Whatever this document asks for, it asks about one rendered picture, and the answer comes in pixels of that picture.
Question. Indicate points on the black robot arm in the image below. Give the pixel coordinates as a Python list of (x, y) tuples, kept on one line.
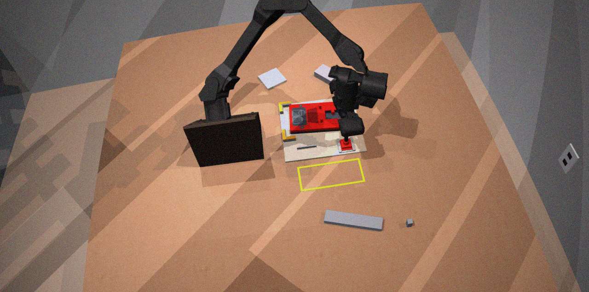
[(373, 85)]

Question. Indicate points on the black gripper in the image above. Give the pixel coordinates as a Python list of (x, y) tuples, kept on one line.
[(350, 123)]

